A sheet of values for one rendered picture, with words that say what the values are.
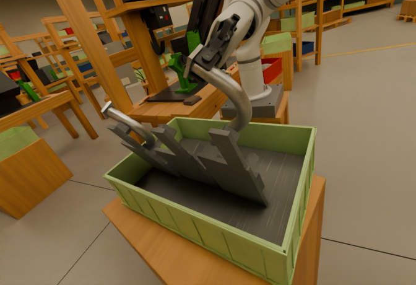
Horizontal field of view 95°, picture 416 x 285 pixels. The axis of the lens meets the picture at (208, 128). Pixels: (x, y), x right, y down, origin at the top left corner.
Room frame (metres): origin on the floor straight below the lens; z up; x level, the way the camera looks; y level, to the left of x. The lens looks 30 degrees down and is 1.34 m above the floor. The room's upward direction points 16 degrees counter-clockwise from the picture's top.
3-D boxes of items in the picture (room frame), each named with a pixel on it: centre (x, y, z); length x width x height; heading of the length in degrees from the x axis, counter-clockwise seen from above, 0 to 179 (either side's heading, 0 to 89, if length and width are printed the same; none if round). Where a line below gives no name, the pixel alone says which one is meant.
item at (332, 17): (6.82, -4.91, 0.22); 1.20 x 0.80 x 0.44; 99
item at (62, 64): (8.88, 3.83, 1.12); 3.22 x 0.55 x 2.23; 149
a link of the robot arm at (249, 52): (0.99, -0.33, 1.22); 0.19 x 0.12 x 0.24; 77
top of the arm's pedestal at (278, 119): (0.99, -0.30, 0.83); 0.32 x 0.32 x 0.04; 56
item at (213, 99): (1.63, -0.32, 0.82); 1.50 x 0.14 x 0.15; 142
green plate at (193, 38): (1.70, -0.10, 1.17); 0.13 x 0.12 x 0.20; 142
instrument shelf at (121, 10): (1.96, 0.11, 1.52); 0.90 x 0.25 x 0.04; 142
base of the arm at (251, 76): (0.99, -0.30, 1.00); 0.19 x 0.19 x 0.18
